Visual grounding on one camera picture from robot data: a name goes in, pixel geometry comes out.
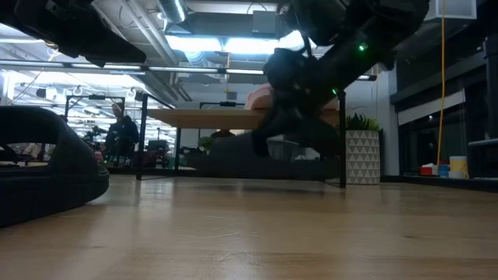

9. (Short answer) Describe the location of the wooden shelf with black legs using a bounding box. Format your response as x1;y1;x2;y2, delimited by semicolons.
135;92;347;188

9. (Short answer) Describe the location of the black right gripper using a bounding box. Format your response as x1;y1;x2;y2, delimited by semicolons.
251;47;340;159

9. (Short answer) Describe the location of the long ceiling light strip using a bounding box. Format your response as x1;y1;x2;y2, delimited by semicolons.
0;58;269;77

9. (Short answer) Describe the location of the yellow white cylinder container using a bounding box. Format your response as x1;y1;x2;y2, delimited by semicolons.
449;156;469;180

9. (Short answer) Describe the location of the green succulent plant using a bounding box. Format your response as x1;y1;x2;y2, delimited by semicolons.
345;112;381;132

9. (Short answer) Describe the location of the white triangle-patterned plant pot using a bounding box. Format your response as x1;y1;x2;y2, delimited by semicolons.
345;130;381;185

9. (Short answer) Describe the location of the small green background plant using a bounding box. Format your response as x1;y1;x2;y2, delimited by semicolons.
198;135;216;152

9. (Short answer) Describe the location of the grey blue office chair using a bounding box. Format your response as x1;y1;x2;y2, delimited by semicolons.
267;138;300;161

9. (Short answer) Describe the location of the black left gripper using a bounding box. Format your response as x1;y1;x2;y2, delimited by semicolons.
0;0;147;68

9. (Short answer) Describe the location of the yellow cable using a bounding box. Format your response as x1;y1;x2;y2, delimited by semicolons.
435;0;447;166

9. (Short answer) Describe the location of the person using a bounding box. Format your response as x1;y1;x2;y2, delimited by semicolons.
103;101;140;166
209;129;237;141

